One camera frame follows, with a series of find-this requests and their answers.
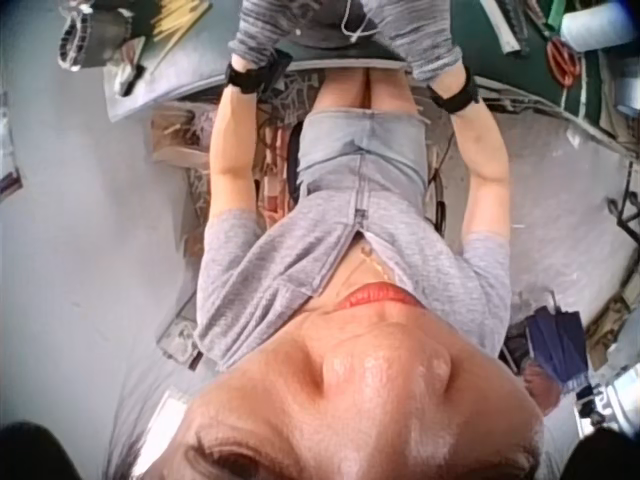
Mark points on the grey floor box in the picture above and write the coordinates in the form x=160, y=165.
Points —
x=177, y=340

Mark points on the black tool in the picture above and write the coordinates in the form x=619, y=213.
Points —
x=131, y=80

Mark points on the bundle of yellow sticks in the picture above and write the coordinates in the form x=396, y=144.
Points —
x=180, y=22

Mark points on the person's legs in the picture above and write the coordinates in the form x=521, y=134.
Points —
x=360, y=150

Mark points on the red scissors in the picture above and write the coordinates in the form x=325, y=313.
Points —
x=561, y=60

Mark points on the white plastic strip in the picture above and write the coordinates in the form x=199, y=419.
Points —
x=502, y=30

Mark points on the black metal table leg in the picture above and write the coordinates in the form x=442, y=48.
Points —
x=625, y=210

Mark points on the blue folded cloth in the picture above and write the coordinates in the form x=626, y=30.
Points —
x=555, y=340

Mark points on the grey ribbed roll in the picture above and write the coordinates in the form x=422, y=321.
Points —
x=92, y=35

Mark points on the grey knit fabric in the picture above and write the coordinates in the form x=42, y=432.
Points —
x=415, y=30

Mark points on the black wrist band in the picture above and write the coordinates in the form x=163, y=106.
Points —
x=457, y=95
x=247, y=77

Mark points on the green mat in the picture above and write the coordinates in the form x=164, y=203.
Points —
x=500, y=70

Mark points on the grey work board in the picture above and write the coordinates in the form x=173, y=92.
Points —
x=200, y=75

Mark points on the white paper sheet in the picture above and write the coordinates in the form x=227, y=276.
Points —
x=162, y=420

